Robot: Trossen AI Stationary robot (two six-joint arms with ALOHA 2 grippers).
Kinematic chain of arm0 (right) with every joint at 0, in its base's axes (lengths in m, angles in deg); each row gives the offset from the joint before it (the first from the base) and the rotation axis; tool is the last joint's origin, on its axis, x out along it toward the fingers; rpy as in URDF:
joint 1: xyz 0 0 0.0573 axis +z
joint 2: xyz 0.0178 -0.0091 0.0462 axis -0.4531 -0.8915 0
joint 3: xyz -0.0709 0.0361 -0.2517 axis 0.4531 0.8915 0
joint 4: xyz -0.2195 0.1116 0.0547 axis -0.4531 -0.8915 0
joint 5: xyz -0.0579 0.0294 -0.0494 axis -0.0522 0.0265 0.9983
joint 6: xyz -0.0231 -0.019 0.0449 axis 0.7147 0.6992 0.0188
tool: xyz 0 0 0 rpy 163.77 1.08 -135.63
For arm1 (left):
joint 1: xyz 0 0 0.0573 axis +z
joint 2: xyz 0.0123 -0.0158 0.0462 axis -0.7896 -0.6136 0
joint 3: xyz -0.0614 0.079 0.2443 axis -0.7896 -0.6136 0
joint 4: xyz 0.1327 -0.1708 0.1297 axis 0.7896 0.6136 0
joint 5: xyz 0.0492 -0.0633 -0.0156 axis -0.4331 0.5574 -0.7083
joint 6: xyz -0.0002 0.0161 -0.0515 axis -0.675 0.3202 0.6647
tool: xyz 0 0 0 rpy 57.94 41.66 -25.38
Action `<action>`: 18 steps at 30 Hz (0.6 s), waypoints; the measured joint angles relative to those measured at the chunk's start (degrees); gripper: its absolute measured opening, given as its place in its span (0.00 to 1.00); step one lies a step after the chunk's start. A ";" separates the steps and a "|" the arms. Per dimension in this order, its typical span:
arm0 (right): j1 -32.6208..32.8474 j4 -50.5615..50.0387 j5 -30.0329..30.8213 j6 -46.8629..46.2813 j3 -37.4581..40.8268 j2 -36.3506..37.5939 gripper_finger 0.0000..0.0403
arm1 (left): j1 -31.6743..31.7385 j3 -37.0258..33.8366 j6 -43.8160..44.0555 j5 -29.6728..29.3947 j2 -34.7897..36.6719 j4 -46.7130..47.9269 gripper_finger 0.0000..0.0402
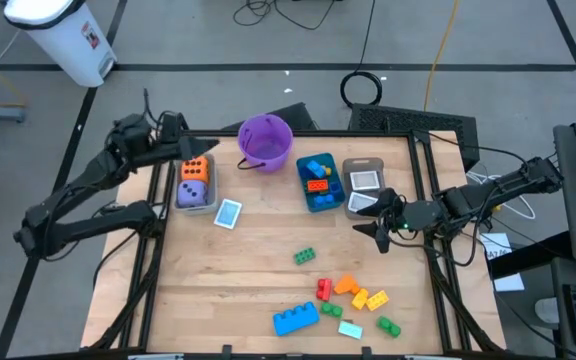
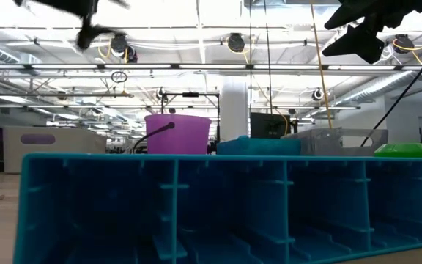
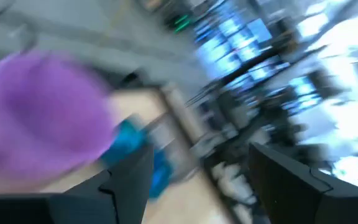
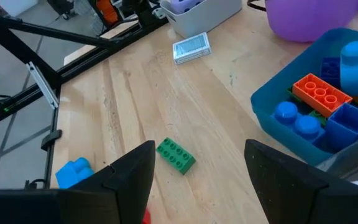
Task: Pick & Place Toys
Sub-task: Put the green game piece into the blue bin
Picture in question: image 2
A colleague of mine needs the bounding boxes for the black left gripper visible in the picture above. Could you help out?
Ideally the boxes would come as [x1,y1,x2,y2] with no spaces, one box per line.
[15,0,130,51]

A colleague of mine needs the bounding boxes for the white room pillar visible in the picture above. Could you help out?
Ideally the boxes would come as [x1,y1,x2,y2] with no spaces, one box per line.
[220,76,249,142]

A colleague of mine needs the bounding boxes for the black hanging cable with coil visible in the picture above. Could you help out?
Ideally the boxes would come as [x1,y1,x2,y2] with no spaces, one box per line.
[263,0,273,115]

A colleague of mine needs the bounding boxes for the black hanging wire loop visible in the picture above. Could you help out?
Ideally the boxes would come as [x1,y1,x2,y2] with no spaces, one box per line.
[110,70,128,84]

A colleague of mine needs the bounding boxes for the yellow hanging cable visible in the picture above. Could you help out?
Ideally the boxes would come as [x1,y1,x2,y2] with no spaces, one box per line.
[309,0,333,128]

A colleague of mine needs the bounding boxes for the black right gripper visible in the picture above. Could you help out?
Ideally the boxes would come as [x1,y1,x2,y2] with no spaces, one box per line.
[322,0,422,65]

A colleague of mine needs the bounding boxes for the purple plastic bucket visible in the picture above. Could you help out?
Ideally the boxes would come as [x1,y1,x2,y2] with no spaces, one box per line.
[132,113,212,155]

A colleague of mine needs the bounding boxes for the teal plastic bin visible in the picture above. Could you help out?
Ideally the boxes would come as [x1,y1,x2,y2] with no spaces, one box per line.
[216,134,302,155]

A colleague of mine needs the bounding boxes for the distant black rig frame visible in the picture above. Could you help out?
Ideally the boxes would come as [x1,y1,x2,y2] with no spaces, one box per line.
[160,91,221,122]

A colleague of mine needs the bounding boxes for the silver ventilation duct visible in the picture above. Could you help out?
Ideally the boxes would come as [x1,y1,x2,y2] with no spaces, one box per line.
[333,69,422,108]

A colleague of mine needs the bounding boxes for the clear grey plastic bin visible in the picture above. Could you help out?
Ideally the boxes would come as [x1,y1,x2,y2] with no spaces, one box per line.
[280,127,389,157]

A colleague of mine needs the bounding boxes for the green two-stud toy brick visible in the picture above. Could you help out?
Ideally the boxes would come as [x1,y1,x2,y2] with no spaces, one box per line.
[373,142,422,232]

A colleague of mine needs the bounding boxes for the white plastic bin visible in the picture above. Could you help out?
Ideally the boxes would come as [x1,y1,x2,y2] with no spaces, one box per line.
[2,126,108,174]

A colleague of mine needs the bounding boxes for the long ceiling light bar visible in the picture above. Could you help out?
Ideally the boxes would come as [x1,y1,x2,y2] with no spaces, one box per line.
[0,62,422,71]

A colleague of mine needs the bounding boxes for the large blue plastic organiser tray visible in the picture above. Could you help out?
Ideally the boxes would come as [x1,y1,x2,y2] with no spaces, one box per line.
[12,153,422,264]

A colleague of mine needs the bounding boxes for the thin black hanging cable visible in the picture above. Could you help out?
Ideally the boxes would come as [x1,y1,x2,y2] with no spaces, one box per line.
[248,0,253,137]

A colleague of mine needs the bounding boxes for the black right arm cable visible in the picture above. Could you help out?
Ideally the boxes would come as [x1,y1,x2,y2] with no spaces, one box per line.
[360,35,422,147]

